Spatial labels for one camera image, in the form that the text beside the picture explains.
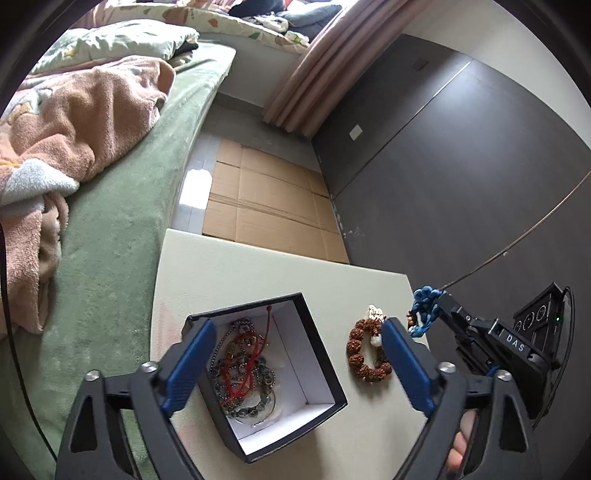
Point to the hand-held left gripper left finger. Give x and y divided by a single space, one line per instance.
189 364

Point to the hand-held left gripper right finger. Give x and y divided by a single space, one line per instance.
408 364

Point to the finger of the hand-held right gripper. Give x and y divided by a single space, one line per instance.
455 311

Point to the black jewelry box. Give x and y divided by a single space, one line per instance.
295 369

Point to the person's right hand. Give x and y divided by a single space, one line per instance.
468 422

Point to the dark brown wardrobe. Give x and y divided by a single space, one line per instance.
461 184

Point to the bed with green sheet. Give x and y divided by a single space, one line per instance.
120 230

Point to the flattened cardboard sheet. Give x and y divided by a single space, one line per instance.
268 198

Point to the pink curtain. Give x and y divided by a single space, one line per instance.
314 83

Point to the pink fleece blanket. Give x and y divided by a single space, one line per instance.
69 120

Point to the grey pillow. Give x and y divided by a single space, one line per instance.
309 21

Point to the floral pillow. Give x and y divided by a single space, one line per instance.
138 39

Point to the floral window seat cushion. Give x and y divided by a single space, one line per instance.
221 21

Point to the black bag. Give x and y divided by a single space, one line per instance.
256 7

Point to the white wall socket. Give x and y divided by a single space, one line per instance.
356 133

